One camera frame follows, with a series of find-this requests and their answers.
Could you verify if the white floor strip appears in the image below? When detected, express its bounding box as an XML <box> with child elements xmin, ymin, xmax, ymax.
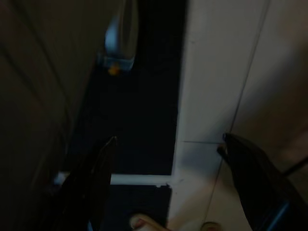
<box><xmin>110</xmin><ymin>174</ymin><xmax>173</xmax><ymax>188</ymax></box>

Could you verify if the dark blue floor mat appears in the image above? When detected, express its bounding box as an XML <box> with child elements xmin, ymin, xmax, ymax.
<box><xmin>69</xmin><ymin>0</ymin><xmax>187</xmax><ymax>231</ymax></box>

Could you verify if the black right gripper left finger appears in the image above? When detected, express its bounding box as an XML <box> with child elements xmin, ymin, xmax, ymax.
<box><xmin>39</xmin><ymin>136</ymin><xmax>118</xmax><ymax>231</ymax></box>

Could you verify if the clear plastic bottle blue label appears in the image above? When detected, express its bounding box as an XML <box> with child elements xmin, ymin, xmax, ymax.
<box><xmin>97</xmin><ymin>0</ymin><xmax>139</xmax><ymax>76</ymax></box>

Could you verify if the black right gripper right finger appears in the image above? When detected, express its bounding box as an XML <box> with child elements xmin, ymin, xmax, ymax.
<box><xmin>217</xmin><ymin>132</ymin><xmax>308</xmax><ymax>231</ymax></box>

